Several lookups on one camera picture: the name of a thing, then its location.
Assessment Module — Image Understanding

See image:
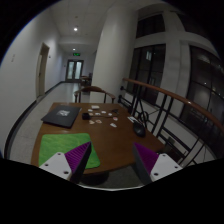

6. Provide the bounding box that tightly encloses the white paper under mouse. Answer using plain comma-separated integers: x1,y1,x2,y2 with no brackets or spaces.
127,116,138,123

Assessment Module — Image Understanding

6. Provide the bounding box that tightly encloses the wooden handrail with black railing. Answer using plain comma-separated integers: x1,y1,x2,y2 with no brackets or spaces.
118,78,224,167

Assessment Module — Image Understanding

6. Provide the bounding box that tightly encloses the side door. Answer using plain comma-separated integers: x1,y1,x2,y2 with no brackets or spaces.
36,43,49,97

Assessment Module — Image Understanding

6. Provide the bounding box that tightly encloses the green mouse pad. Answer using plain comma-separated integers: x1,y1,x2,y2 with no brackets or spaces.
38,133,91,165

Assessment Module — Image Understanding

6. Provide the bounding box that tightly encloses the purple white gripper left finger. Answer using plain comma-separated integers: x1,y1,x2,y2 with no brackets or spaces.
40,142,91,184

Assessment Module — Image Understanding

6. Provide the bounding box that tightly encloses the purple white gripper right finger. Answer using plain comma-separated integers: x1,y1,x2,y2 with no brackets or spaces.
132,143,182,185

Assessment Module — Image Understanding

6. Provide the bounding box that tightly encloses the double glass door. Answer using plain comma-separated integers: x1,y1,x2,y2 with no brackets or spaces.
66,60,84,82

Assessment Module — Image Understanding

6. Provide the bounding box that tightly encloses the small black box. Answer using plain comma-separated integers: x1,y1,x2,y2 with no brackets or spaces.
82,113,90,120

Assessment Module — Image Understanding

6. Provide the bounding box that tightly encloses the black computer mouse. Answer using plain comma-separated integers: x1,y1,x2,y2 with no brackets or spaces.
133,123,146,137

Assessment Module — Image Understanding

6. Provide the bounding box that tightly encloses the black laptop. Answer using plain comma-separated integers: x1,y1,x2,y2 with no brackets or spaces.
42,105,81,128

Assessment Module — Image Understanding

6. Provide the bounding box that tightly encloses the wooden chair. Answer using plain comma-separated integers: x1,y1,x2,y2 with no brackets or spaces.
74,86,116,103

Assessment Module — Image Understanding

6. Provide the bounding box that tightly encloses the white card on table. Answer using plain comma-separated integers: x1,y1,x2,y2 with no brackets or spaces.
91,105,100,110

